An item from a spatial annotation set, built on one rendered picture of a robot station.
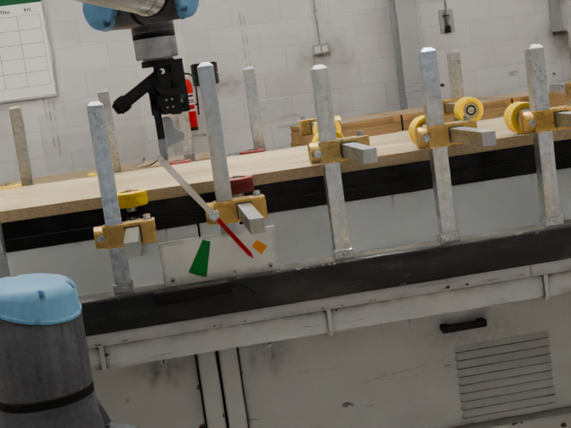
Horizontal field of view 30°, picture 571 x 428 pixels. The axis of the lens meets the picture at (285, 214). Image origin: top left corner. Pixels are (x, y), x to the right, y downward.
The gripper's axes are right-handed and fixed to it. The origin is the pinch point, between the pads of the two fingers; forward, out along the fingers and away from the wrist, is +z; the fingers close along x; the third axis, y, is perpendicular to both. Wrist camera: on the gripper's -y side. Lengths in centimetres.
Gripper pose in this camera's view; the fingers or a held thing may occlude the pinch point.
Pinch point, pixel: (162, 154)
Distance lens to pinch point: 229.7
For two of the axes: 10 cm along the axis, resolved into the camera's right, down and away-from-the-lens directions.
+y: 9.8, -1.6, 1.1
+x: -1.3, -1.2, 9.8
